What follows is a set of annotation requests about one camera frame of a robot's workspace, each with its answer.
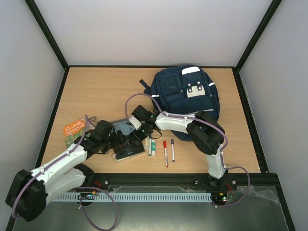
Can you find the illustrated book under orange book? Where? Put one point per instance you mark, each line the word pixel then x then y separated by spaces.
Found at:
pixel 91 122

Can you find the orange Treehouse book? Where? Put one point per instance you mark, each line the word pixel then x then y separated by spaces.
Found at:
pixel 74 130

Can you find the white glue stick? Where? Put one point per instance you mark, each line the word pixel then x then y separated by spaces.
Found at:
pixel 153 147

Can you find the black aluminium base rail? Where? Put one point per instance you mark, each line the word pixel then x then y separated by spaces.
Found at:
pixel 197 181

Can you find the purple marker pen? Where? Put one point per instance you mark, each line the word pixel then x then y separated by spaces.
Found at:
pixel 173 150

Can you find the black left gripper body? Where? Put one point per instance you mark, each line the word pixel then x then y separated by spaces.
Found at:
pixel 108 144

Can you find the green marker pen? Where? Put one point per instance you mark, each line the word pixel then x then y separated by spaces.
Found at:
pixel 150 146

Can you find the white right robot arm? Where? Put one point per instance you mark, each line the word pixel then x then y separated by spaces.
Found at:
pixel 207 135

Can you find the red marker pen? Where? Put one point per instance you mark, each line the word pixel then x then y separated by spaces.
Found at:
pixel 165 152

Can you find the navy blue student backpack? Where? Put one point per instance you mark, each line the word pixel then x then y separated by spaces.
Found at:
pixel 185 91

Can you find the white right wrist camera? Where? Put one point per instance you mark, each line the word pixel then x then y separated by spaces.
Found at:
pixel 135 122

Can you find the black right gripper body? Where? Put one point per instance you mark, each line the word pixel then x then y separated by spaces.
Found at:
pixel 134 137

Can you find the light blue cable duct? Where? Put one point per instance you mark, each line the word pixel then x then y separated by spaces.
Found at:
pixel 135 197

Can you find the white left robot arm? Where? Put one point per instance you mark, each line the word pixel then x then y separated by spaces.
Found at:
pixel 31 191

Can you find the yellow highlighter pen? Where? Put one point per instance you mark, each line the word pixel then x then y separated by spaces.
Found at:
pixel 146 144

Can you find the dark Wuthering Heights book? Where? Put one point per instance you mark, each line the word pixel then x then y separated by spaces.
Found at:
pixel 125 148

